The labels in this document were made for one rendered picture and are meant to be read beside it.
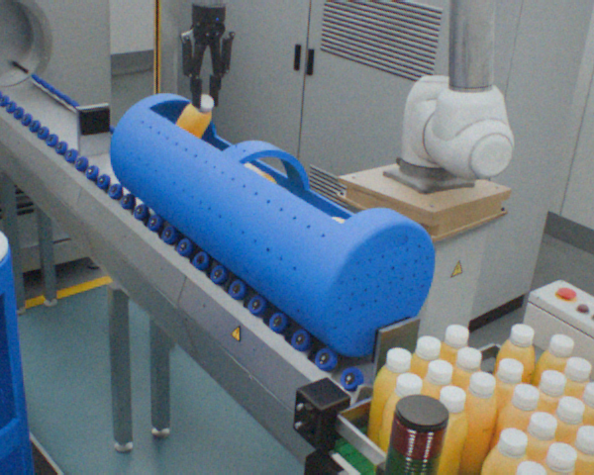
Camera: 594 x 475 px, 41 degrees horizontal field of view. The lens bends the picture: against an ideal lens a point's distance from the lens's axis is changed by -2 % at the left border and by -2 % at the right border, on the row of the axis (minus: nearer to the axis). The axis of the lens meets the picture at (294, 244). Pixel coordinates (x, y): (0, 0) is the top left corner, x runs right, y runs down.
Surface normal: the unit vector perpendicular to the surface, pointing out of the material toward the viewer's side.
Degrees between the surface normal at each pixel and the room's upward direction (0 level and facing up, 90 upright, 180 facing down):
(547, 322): 90
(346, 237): 34
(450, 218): 90
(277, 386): 71
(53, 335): 0
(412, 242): 90
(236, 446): 0
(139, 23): 90
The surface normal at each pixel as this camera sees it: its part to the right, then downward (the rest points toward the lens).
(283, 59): -0.76, 0.25
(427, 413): 0.07, -0.89
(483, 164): 0.32, 0.43
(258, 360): -0.73, -0.09
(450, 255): 0.65, 0.38
